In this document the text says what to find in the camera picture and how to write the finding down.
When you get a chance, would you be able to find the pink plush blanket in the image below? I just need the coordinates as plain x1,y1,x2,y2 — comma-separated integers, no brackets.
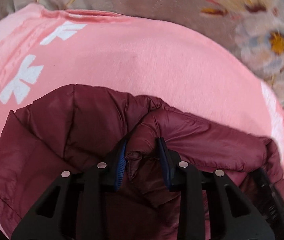
0,4,284,235

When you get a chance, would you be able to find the maroon puffer jacket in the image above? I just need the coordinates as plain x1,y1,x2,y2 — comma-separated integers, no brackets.
0,85,284,239

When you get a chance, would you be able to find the grey floral blanket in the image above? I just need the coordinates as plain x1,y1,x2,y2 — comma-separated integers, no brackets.
0,0,284,120

